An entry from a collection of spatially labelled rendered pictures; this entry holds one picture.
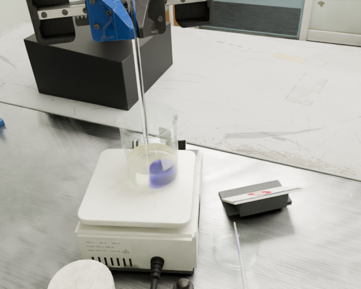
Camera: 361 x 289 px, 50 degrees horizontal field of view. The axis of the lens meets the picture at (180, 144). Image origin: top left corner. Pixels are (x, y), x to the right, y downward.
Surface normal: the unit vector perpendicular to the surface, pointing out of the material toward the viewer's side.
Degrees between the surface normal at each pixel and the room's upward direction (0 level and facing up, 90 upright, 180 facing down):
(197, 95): 0
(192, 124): 0
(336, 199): 0
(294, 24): 90
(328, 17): 90
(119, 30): 90
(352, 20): 90
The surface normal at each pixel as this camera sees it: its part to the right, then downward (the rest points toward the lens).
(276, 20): -0.39, 0.57
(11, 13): 0.92, 0.21
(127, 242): -0.08, 0.61
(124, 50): 0.04, -0.79
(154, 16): 0.24, 0.58
